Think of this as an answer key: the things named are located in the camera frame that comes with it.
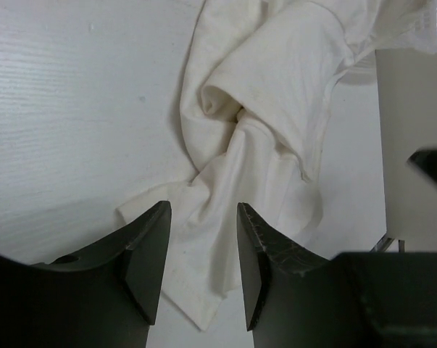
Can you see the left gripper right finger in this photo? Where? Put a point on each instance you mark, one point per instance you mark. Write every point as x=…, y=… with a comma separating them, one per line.
x=296, y=298

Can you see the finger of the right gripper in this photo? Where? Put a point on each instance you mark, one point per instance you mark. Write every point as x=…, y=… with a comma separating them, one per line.
x=425, y=160

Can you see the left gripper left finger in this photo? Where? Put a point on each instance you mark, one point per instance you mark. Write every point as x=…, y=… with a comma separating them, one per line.
x=103, y=295

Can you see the white t shirt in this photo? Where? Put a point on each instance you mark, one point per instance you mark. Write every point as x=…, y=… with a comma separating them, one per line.
x=254, y=109

